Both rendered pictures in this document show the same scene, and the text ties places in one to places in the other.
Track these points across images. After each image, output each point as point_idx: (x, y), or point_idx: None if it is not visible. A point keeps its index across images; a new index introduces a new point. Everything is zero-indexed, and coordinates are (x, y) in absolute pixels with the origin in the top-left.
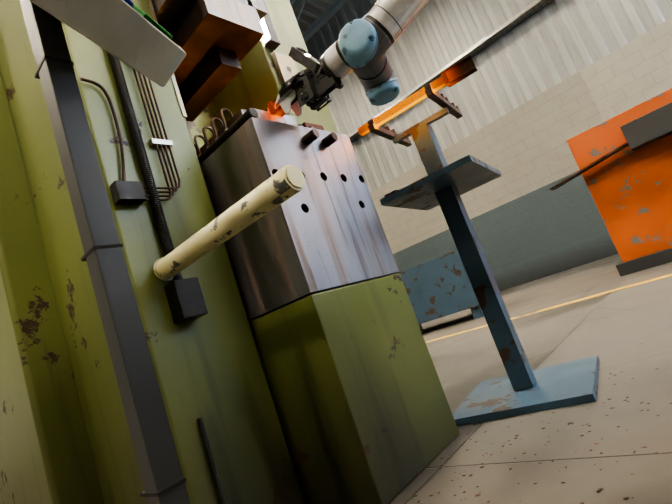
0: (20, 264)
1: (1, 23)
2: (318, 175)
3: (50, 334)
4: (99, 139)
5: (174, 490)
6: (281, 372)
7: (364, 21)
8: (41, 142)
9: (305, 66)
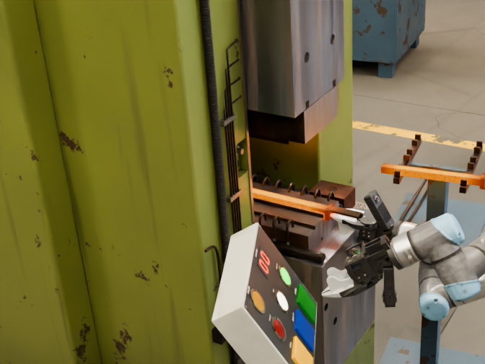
0: (73, 302)
1: (74, 79)
2: None
3: (91, 350)
4: (208, 294)
5: None
6: None
7: (444, 306)
8: (119, 227)
9: (376, 221)
